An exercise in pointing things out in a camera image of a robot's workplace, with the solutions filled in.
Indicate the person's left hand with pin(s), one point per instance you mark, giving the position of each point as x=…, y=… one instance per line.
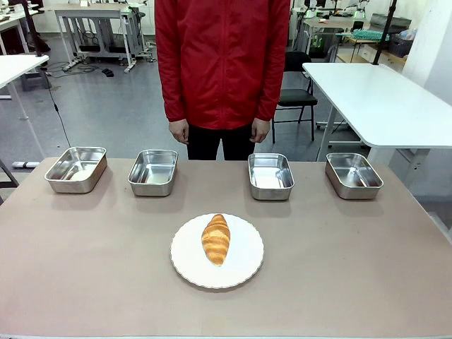
x=260, y=131

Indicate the person's right hand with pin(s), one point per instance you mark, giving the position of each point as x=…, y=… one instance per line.
x=179, y=131

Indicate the golden croissant bread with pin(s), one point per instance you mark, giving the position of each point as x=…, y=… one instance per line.
x=216, y=240

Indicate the person's right forearm red sleeve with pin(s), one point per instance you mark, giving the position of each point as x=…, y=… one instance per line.
x=176, y=102

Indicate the person's left forearm red sleeve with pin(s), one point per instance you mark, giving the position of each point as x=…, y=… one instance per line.
x=268, y=99

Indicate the stainless steel rectangular container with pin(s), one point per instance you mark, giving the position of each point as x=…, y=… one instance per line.
x=354, y=176
x=155, y=169
x=84, y=183
x=271, y=176

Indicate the black trousers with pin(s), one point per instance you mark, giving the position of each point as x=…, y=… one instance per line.
x=205, y=143

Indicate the black folding chair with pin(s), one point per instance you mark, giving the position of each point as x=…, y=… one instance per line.
x=295, y=97

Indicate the red jacket torso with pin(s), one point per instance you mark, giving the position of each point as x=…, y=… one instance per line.
x=222, y=63

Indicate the small black floor object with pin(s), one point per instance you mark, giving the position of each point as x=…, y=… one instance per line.
x=107, y=72

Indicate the large white table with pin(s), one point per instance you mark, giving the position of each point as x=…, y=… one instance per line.
x=370, y=99

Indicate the white background power strip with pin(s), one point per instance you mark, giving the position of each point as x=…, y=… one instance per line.
x=70, y=64

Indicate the white scalloped round plate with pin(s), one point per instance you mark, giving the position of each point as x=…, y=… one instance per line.
x=243, y=261

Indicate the teal crate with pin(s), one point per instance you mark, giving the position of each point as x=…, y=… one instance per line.
x=367, y=34

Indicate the grey background workbench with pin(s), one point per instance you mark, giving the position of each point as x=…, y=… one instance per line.
x=88, y=12

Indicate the white floor power strip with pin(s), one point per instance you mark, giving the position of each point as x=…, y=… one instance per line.
x=24, y=164

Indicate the black stand pole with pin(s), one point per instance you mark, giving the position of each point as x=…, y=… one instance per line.
x=385, y=31
x=31, y=31

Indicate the black storage basket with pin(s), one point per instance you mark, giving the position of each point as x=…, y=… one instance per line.
x=399, y=46

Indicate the small white table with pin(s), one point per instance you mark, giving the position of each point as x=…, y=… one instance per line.
x=14, y=67

